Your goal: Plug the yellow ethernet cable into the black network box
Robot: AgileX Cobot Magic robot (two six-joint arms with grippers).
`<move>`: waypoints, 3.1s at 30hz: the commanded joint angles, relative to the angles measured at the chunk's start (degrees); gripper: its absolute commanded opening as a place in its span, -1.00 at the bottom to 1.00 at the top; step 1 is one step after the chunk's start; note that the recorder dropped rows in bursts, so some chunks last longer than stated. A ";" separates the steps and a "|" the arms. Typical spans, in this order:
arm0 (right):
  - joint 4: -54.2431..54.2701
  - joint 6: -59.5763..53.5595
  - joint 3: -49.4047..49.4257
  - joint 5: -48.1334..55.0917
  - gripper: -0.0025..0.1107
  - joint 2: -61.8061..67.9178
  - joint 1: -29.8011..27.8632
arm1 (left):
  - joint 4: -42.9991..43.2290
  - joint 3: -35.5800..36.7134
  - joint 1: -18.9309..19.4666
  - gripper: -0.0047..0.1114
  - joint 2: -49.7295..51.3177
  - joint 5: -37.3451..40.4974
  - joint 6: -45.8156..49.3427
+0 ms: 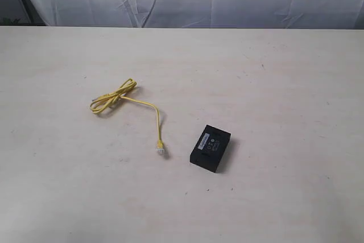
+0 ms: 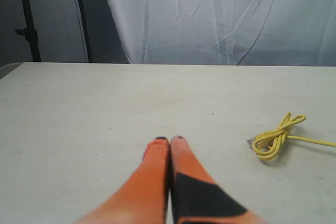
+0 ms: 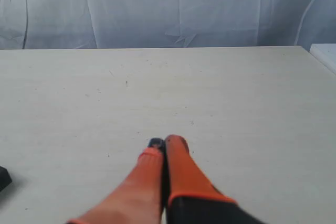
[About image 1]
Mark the small black box device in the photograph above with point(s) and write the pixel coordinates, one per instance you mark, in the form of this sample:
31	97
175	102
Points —
214	150

